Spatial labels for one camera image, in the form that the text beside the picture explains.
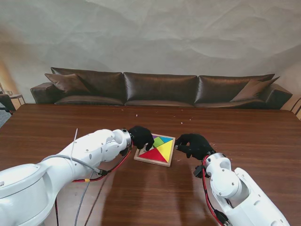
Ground large red tangram triangle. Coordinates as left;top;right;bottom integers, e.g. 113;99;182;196
139;148;168;164

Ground white cable tie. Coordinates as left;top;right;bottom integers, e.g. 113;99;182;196
70;128;79;163

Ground dark brown leather sofa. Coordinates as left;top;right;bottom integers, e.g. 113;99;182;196
30;67;293;110

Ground red black arm cables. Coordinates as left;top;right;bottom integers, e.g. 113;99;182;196
201;155;228;226
54;145;133;226

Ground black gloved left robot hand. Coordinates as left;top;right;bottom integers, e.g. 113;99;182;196
128;125;155;152

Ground large yellow tangram triangle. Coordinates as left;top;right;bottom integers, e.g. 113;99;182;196
157;141;174;163

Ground green tangram square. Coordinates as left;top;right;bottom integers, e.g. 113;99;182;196
152;137;166;148

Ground small side table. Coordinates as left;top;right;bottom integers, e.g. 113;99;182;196
4;90;26;111

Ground red black right arm cables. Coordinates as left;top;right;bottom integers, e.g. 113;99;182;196
201;155;228;226

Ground square wooden tangram tray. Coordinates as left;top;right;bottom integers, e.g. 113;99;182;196
134;133;176;168

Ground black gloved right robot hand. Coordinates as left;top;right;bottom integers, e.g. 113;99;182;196
174;133;216;160

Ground red black left arm cables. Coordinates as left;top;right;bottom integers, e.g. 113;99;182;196
54;145;133;226

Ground brown leather sofa pillow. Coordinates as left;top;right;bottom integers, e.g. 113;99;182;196
230;76;281;103
44;73;93;96

